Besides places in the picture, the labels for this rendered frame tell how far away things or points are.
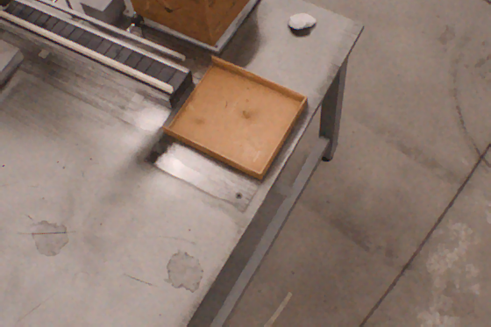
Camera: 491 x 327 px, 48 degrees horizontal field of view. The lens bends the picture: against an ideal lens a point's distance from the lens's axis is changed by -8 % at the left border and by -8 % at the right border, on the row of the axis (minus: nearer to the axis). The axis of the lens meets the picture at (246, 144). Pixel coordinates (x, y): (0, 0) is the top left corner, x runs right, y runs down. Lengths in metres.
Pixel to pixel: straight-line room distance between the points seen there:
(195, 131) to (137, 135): 0.16
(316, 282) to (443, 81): 1.11
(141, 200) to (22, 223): 0.35
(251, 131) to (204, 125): 0.13
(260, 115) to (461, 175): 1.18
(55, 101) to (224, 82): 0.51
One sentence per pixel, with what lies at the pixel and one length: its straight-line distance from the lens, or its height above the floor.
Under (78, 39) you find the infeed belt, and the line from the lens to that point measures 1.84.
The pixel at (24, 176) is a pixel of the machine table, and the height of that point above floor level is 0.83.
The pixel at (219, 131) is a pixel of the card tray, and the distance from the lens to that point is 1.60.
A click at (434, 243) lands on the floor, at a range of 2.41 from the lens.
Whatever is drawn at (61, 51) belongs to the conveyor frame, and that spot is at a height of 0.87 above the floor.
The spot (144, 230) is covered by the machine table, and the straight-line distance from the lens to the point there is 1.52.
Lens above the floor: 2.22
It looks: 62 degrees down
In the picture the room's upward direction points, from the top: 8 degrees counter-clockwise
